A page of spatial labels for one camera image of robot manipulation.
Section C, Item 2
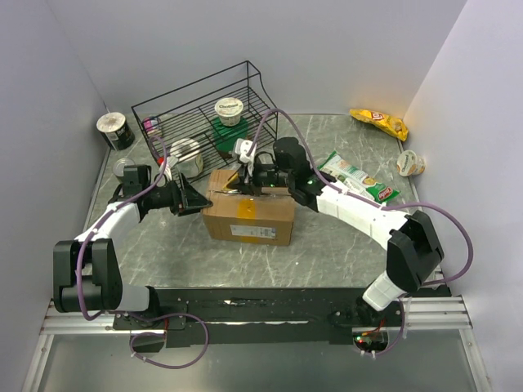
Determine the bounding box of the aluminium rail frame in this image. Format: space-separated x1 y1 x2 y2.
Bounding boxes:
22 297 491 391

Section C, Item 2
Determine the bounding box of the brown cardboard express box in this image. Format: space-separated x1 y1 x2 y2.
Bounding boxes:
202 169 296 246

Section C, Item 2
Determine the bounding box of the yogurt cup on side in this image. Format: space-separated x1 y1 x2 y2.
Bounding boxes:
396 150 426 177

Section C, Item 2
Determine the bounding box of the small purple yogurt cup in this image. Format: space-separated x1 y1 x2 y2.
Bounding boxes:
141 116 163 137

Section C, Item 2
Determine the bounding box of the silver tin can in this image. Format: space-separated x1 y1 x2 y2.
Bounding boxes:
112 158 135 184

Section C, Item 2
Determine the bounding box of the yellow Lays chip bag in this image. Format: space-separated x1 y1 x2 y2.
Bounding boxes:
349 109 409 142

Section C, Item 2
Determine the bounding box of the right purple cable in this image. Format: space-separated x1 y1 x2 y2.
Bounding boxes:
248 109 475 359

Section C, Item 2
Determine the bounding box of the black wire basket rack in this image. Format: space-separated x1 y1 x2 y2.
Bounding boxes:
132 60 275 182

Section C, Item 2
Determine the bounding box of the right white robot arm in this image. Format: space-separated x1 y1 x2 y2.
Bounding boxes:
226 137 444 326

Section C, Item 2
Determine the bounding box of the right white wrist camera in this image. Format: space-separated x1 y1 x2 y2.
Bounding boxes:
231 138 257 164

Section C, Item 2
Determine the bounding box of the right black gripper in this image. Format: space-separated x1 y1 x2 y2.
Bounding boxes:
228 155 294 197

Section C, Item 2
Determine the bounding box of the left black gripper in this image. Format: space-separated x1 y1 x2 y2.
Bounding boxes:
143 172 212 216

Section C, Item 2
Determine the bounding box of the green snack bag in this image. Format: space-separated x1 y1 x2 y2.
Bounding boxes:
318 151 400 204

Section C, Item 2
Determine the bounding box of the yellow utility knife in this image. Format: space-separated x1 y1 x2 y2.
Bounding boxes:
222 171 243 194

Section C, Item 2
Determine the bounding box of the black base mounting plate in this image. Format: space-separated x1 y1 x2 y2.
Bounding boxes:
112 287 452 349

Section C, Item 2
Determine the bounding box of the white can in rack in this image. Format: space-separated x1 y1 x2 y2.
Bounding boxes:
168 138 203 178

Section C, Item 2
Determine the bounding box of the black can white lid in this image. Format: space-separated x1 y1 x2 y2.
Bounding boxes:
96 112 135 151

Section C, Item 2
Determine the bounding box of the white Chobani yogurt cup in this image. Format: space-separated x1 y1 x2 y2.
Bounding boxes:
214 97 244 127

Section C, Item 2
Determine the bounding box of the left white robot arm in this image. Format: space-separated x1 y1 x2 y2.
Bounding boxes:
53 165 212 328

